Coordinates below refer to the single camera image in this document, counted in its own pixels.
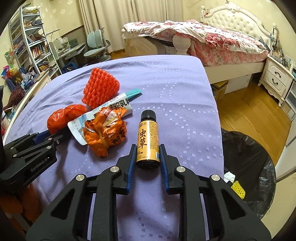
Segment white storage box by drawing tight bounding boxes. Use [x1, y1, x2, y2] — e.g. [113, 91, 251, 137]
[225, 74, 251, 94]

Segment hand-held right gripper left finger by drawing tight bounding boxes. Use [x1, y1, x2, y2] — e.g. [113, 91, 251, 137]
[25, 144, 138, 241]

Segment bin with black liner bag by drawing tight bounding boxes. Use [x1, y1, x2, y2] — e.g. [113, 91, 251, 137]
[220, 127, 277, 219]

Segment crumpled orange plastic bag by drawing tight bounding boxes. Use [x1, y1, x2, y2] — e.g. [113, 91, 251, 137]
[83, 107, 127, 158]

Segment white printed packet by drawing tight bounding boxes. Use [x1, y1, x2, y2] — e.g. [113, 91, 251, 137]
[68, 93, 133, 146]

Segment light blue desk chair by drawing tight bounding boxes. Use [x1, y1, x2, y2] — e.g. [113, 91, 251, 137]
[83, 29, 111, 63]

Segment yellow foam fruit net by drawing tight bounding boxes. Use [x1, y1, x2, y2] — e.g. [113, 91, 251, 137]
[231, 181, 246, 200]

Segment clear plastic drawer unit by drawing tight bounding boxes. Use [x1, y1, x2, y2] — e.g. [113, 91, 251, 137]
[281, 80, 296, 121]

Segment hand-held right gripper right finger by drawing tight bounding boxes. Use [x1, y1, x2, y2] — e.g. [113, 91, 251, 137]
[159, 144, 271, 241]

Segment floral quilt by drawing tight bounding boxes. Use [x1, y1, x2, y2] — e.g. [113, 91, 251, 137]
[121, 20, 269, 50]

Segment amber bottle with black cap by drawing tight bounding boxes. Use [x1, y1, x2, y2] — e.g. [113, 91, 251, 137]
[136, 110, 160, 168]

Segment dark maroon fuzzy cloth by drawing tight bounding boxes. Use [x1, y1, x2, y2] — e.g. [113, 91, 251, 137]
[3, 87, 26, 111]

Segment blue stool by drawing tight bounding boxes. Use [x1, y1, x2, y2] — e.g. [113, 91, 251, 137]
[63, 63, 79, 73]

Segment floral bed sheet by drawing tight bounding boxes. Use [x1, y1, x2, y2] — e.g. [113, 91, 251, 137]
[188, 32, 270, 66]

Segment beige curtains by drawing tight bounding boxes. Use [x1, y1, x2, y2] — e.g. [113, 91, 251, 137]
[77, 0, 183, 52]

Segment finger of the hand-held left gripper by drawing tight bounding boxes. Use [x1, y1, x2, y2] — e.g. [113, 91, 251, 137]
[3, 131, 50, 153]
[13, 128, 71, 160]

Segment pile of small nightstand items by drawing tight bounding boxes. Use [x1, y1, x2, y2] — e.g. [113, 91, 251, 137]
[268, 23, 296, 72]

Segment white nightstand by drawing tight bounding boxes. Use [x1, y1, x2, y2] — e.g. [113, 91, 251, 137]
[258, 56, 295, 107]

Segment red foam fruit net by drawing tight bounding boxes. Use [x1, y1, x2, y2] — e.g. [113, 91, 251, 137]
[81, 67, 120, 110]

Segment grey study desk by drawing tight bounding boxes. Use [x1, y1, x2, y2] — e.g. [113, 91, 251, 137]
[48, 38, 86, 75]

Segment white bookshelf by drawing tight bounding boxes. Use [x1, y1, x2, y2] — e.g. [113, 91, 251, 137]
[8, 6, 63, 77]

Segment blue plastic basket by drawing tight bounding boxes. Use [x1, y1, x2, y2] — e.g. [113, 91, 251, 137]
[6, 78, 26, 93]

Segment purple tablecloth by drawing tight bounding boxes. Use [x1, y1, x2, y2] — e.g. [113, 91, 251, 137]
[5, 55, 225, 241]

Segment brown cardboard box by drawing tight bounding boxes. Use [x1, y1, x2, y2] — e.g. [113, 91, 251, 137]
[211, 80, 229, 100]

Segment red plastic bag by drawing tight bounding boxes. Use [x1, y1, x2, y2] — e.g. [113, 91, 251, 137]
[47, 104, 87, 135]

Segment white bed frame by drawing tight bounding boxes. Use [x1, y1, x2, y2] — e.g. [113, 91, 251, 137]
[121, 1, 273, 81]

